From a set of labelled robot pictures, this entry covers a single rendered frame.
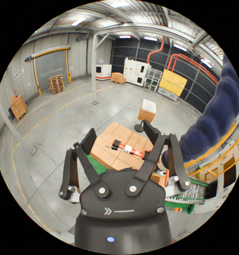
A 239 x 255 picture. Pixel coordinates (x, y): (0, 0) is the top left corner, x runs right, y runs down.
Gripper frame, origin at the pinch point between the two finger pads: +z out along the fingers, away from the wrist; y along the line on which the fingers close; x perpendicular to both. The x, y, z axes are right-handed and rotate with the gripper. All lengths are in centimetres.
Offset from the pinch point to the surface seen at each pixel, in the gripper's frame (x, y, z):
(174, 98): -69, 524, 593
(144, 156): -53, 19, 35
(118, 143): -39, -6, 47
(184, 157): -37, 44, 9
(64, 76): 352, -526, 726
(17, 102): 188, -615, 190
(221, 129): -7, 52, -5
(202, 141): -17.7, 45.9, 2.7
